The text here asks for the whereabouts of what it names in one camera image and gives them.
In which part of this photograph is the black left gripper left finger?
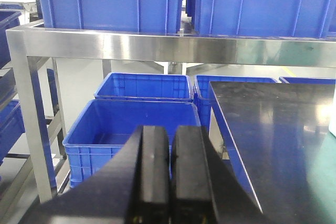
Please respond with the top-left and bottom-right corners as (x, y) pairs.
(26, 126), (170, 223)

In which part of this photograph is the blue crate upper middle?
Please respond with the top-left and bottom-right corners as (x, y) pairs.
(195, 0), (335, 38)

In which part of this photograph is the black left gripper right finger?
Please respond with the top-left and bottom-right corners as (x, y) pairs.
(171, 126), (263, 223)

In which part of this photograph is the blue crate upper left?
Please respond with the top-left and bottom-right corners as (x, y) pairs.
(40, 0), (182, 34)

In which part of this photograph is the blue floor bin right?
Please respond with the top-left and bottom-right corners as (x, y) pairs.
(193, 74), (277, 130)

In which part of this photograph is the blue floor bin far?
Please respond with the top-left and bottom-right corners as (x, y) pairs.
(94, 72), (194, 102)

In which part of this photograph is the blue crate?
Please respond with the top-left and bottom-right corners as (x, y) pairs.
(40, 0), (182, 34)
(195, 0), (335, 38)

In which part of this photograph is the blue floor bin near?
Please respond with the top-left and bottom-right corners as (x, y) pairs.
(63, 99), (201, 188)

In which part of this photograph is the blue floor bin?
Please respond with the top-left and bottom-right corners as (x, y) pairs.
(193, 74), (277, 130)
(94, 72), (194, 102)
(63, 99), (201, 188)

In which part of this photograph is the stainless steel shelf frame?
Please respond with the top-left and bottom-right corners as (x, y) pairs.
(6, 20), (335, 202)

